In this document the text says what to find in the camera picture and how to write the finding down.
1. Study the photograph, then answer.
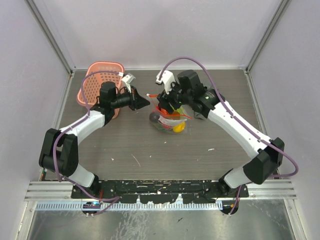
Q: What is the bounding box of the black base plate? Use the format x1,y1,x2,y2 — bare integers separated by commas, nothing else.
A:
71,179,250,205

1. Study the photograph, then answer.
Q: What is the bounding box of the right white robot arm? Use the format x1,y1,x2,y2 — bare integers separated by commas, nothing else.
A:
155,70,285,197

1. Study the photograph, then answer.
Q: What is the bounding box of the dark green avocado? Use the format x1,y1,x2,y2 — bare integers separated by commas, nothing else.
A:
160,128,173,133

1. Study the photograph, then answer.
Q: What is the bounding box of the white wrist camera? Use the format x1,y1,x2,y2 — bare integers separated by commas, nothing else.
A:
121,73,136,92
155,70,175,95

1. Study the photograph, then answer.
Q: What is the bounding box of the dark purple mangosteen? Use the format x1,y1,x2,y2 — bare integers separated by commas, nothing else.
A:
149,112,161,123

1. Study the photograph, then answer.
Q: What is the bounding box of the slotted cable duct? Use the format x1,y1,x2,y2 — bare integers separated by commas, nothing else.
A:
35,200,223,211

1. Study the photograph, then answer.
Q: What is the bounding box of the green apple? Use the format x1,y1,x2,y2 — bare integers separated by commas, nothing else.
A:
174,106,185,115

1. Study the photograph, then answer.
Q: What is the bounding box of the red yellow mango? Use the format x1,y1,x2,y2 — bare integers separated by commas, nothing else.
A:
156,106,172,116

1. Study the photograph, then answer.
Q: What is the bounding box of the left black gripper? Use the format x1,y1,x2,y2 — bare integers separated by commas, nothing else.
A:
111,86,150,111

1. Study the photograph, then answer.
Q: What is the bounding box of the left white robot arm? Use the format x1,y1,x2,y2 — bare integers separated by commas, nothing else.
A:
38,81,150,198

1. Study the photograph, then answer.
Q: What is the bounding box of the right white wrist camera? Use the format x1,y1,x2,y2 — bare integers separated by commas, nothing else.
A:
155,70,175,95

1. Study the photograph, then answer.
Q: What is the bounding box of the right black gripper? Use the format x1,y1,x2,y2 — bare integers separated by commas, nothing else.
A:
156,78,192,115

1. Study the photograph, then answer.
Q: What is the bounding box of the right aluminium frame post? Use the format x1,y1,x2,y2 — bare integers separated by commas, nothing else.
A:
246,0,293,73

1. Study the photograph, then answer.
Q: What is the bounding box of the yellow pear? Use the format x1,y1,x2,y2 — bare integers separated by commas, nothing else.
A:
172,121,186,133

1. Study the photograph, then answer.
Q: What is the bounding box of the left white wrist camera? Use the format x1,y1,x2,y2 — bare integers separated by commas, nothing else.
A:
121,73,136,92

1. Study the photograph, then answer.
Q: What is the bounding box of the grey cloth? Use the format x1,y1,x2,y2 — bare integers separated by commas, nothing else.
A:
193,111,207,121

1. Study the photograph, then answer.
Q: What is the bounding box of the pink plastic basket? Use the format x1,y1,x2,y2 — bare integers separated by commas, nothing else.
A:
82,61,126,108

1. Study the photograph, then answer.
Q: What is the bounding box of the aluminium frame post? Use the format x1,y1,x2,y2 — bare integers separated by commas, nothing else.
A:
246,0,293,73
24,0,75,75

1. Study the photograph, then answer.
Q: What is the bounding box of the clear zip top bag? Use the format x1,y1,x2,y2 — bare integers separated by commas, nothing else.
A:
146,93,193,134

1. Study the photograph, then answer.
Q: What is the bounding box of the left aluminium frame post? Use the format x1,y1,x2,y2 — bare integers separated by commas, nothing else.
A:
24,0,75,75

